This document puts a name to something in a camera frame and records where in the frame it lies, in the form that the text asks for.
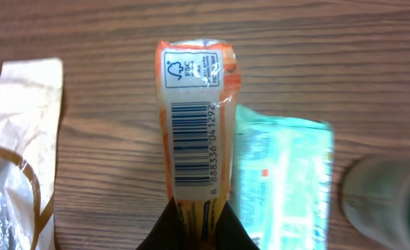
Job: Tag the beige snack bag red label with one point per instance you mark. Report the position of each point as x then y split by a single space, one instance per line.
30 102

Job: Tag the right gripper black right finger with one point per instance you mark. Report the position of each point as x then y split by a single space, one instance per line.
227 231

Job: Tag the green lid jar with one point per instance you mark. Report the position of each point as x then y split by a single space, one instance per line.
375 198

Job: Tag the teal wet wipes packet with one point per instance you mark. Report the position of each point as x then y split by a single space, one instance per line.
281 179

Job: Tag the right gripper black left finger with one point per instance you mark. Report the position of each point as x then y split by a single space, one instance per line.
169 231

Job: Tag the orange small packet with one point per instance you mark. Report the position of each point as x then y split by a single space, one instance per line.
197 82

